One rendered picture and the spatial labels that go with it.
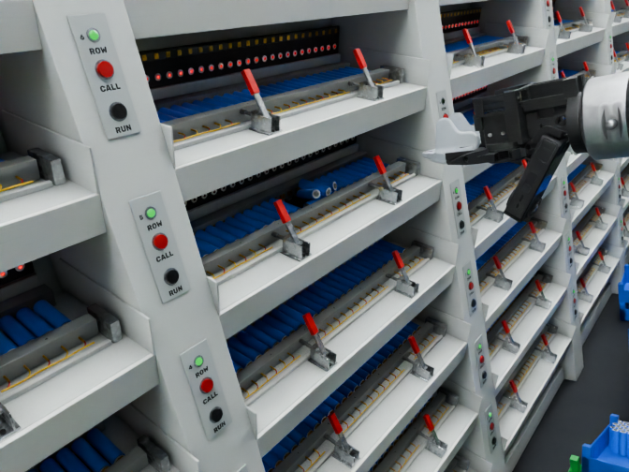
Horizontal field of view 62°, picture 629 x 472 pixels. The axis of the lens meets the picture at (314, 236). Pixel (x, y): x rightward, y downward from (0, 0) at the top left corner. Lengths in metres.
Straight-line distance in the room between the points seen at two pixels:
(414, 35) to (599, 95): 0.53
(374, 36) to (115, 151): 0.68
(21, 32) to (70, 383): 0.35
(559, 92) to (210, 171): 0.42
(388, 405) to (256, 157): 0.57
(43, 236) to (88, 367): 0.16
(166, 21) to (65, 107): 0.16
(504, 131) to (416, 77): 0.45
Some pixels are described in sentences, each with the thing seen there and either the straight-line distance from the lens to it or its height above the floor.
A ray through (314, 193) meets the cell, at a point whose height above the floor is 0.99.
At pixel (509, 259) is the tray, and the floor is 0.58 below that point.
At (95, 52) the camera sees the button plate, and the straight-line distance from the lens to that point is 0.60.
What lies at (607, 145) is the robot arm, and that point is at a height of 1.04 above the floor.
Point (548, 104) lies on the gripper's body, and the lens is 0.67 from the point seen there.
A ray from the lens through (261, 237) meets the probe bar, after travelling 0.80.
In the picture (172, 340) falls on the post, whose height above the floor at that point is 0.93.
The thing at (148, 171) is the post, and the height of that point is 1.12.
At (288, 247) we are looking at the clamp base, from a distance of 0.79.
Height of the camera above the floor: 1.18
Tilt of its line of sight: 16 degrees down
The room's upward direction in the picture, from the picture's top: 13 degrees counter-clockwise
